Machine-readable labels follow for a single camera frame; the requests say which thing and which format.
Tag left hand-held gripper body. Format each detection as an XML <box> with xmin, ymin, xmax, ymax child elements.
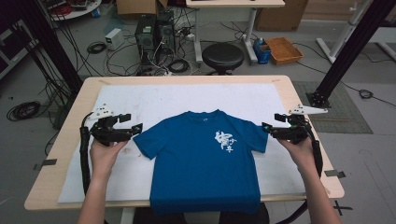
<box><xmin>87</xmin><ymin>104</ymin><xmax>134</xmax><ymax>147</ymax></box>

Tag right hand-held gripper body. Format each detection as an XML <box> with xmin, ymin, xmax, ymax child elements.
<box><xmin>270</xmin><ymin>104</ymin><xmax>329</xmax><ymax>146</ymax></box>

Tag blue t-shirt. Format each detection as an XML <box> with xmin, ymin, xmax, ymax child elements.
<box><xmin>133</xmin><ymin>108</ymin><xmax>270</xmax><ymax>217</ymax></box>

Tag person's right hand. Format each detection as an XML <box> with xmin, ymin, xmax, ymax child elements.
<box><xmin>276</xmin><ymin>137</ymin><xmax>316</xmax><ymax>177</ymax></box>

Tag person's left hand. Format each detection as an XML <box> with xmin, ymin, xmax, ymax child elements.
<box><xmin>89</xmin><ymin>139</ymin><xmax>129</xmax><ymax>181</ymax></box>

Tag white table mat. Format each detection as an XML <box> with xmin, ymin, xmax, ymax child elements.
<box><xmin>57</xmin><ymin>83</ymin><xmax>308</xmax><ymax>204</ymax></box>

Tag grey floor mat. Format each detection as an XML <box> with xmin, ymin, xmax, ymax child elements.
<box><xmin>291</xmin><ymin>80</ymin><xmax>375</xmax><ymax>135</ymax></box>

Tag black tape strip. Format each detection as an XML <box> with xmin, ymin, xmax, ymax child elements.
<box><xmin>323</xmin><ymin>169</ymin><xmax>347</xmax><ymax>179</ymax></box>
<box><xmin>33</xmin><ymin>158</ymin><xmax>58</xmax><ymax>172</ymax></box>

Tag blue box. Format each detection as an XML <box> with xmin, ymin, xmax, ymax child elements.
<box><xmin>252</xmin><ymin>37</ymin><xmax>272</xmax><ymax>65</ymax></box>

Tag orange plastic tray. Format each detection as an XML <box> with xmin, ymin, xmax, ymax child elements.
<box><xmin>264</xmin><ymin>36</ymin><xmax>304</xmax><ymax>66</ymax></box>

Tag small white device box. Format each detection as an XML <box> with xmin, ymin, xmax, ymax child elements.
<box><xmin>104</xmin><ymin>27</ymin><xmax>125</xmax><ymax>51</ymax></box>

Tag black computer tower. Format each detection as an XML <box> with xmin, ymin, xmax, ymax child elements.
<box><xmin>155</xmin><ymin>10</ymin><xmax>177</xmax><ymax>56</ymax></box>
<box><xmin>134</xmin><ymin>13</ymin><xmax>157</xmax><ymax>67</ymax></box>

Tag black round stool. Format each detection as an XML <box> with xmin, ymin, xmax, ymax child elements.
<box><xmin>201</xmin><ymin>42</ymin><xmax>246</xmax><ymax>77</ymax></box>

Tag person's dark trousers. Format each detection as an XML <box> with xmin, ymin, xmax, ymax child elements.
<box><xmin>133</xmin><ymin>203</ymin><xmax>271</xmax><ymax>224</ymax></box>

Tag large brown cardboard box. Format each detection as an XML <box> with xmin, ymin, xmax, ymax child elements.
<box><xmin>254</xmin><ymin>0</ymin><xmax>310</xmax><ymax>33</ymax></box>

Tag white metal stand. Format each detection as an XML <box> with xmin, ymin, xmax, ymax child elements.
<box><xmin>316</xmin><ymin>0</ymin><xmax>396</xmax><ymax>65</ymax></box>

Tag round white table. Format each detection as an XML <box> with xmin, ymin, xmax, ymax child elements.
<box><xmin>46</xmin><ymin>0</ymin><xmax>103</xmax><ymax>22</ymax></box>

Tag white-legged desk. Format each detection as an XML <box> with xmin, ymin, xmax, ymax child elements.
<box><xmin>185</xmin><ymin>0</ymin><xmax>286</xmax><ymax>65</ymax></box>

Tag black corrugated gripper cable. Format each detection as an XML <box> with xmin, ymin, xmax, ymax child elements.
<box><xmin>306</xmin><ymin>122</ymin><xmax>325</xmax><ymax>179</ymax></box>
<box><xmin>78</xmin><ymin>112</ymin><xmax>95</xmax><ymax>196</ymax></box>

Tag coiled black cable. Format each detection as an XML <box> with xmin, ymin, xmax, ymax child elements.
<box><xmin>167</xmin><ymin>58</ymin><xmax>191</xmax><ymax>75</ymax></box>
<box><xmin>6</xmin><ymin>100</ymin><xmax>42</xmax><ymax>122</ymax></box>
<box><xmin>358</xmin><ymin>89</ymin><xmax>375</xmax><ymax>100</ymax></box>
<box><xmin>86</xmin><ymin>40</ymin><xmax>107</xmax><ymax>55</ymax></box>

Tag black metal frame post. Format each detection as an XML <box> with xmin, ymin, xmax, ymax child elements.
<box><xmin>305</xmin><ymin>0</ymin><xmax>396</xmax><ymax>109</ymax></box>
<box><xmin>11</xmin><ymin>0</ymin><xmax>84</xmax><ymax>96</ymax></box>

